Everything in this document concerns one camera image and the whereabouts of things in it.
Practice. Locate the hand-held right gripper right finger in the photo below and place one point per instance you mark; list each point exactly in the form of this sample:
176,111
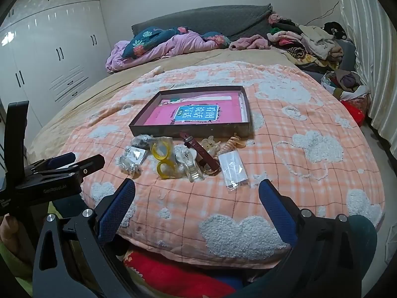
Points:
276,211

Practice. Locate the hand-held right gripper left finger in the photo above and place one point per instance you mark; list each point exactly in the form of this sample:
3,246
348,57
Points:
114,211

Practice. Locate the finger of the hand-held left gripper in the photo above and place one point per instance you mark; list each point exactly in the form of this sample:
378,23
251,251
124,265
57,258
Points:
59,160
86,165

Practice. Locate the clear plastic bag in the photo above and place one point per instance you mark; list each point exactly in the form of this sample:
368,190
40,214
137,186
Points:
127,166

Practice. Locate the earring card packet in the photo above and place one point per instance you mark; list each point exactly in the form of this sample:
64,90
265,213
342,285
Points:
138,155

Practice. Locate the white plastic packet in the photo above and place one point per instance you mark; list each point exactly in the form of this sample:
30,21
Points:
232,167

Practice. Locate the clear hair claw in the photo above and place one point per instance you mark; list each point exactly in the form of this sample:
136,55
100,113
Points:
189,164

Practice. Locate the beige hair claw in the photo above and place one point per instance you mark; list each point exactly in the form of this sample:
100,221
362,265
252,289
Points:
211,147

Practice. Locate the shallow grey cardboard tray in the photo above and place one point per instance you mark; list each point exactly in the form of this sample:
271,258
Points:
192,132

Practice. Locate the person's left forearm green sleeve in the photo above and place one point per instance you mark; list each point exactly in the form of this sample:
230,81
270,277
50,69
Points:
12,264

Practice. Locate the person's left hand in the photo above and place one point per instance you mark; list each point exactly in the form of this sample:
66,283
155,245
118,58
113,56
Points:
7,228

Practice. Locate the orange plaid cloud blanket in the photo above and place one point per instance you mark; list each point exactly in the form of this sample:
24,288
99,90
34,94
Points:
310,167

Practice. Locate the dark silvery crumpled bundle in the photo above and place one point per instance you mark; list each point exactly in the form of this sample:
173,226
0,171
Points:
142,140

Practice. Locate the red cloth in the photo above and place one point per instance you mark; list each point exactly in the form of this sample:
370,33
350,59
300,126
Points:
161,270

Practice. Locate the beige bed sheet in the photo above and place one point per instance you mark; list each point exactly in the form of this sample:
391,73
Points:
102,90

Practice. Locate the person's teal trouser leg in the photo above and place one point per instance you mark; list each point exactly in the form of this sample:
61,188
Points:
364,242

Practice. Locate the white wardrobe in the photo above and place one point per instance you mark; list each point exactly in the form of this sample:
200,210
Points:
46,52

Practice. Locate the pink book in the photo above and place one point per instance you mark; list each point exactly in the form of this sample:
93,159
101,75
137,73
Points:
198,111

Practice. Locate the red bag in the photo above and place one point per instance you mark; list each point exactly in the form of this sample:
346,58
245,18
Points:
355,111

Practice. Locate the teal floral quilt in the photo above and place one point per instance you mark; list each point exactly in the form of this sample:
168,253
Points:
149,38

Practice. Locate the bag of clothes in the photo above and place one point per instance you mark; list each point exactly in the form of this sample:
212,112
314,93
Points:
344,82

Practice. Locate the pink duvet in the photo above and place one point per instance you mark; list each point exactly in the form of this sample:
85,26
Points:
173,46

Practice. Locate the pink fluffy garment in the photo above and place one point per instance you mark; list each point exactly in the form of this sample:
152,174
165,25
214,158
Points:
251,42

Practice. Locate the pile of clothes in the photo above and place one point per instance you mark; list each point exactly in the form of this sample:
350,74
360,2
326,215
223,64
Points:
307,43

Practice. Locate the grey cushion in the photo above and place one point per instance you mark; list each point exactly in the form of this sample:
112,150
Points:
347,52

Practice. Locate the white curtain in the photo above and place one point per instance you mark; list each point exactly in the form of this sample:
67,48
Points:
369,52

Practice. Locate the black bag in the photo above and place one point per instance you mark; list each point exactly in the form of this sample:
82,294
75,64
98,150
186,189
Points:
335,29

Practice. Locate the grey headboard cover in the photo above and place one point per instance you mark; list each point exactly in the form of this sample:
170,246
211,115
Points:
223,18

